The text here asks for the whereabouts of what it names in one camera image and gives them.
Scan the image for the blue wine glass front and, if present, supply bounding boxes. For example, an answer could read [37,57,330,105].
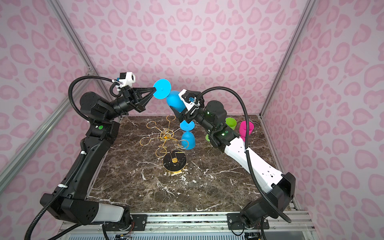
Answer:
[154,79,186,113]

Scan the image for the aluminium frame rail left wall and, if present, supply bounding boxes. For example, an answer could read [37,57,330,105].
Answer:
[1,67,92,191]

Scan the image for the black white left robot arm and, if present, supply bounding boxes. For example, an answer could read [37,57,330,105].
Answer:
[40,86,156,229]

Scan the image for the gold wire wine glass rack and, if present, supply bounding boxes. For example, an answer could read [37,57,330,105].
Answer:
[139,115,189,175]

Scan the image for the green wine glass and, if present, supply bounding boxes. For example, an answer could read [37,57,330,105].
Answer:
[206,118,240,146]

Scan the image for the aluminium frame corner post right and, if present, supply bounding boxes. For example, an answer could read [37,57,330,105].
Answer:
[259,0,318,119]

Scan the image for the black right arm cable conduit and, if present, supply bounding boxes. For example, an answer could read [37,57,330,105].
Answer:
[191,86,292,224]

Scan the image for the aluminium frame corner post left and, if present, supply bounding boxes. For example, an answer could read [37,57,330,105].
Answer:
[47,0,112,101]

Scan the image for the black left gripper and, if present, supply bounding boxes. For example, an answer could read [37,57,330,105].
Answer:
[105,89,156,124]

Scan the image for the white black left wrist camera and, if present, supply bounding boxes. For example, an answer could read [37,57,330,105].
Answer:
[113,72,136,91]

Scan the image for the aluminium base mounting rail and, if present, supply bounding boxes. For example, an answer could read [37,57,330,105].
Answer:
[62,210,319,240]

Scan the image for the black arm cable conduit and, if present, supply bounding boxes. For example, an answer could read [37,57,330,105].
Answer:
[191,86,292,224]
[23,75,122,240]

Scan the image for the blue wine glass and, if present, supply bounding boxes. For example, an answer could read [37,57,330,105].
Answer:
[154,79,186,113]
[180,120,196,150]

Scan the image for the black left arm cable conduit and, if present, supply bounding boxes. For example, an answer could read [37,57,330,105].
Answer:
[23,75,122,240]

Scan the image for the aluminium frame corner post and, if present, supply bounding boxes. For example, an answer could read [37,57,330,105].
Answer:
[47,0,112,101]
[259,0,318,119]

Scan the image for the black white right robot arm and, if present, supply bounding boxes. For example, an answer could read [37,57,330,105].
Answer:
[168,87,296,229]

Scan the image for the pink wine glass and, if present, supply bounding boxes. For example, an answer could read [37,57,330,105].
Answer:
[239,121,254,141]

